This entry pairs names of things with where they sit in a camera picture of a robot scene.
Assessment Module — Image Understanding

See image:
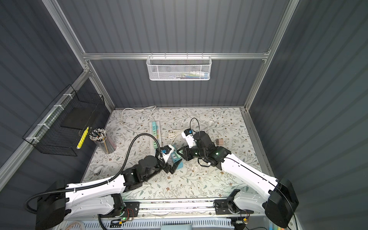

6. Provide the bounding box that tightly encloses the black wire mesh basket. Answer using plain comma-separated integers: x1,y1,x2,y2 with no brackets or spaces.
23,85,105,157

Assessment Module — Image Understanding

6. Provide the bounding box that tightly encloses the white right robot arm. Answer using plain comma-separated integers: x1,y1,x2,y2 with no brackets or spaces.
177,129,299,229

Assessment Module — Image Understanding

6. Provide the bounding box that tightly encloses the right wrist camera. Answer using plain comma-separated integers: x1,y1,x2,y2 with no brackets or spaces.
181,128,196,149

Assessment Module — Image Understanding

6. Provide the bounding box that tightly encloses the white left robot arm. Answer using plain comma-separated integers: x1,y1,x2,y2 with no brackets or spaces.
24,145,175,230

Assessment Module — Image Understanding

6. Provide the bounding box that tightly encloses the clear cup of pencils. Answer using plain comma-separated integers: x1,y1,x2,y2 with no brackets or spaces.
89,128,117,154

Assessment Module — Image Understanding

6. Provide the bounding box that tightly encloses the coiled white cable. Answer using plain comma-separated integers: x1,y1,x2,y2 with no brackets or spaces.
167,128,185,144

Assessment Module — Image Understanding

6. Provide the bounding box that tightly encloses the brown pink plug cube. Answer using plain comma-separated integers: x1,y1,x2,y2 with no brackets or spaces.
216,139,224,146

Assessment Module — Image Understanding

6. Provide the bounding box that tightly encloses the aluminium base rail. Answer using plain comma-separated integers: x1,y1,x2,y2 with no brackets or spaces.
58,196,291,220

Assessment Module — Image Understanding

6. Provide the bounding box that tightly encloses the white multicolour power strip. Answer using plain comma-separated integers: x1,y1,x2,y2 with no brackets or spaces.
149,121,163,157

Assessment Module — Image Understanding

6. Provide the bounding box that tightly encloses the teal power strip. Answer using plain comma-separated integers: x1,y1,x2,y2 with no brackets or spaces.
171,152,184,169

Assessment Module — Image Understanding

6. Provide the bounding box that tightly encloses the white wire mesh basket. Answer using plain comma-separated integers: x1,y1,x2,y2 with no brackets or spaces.
146,57,212,81

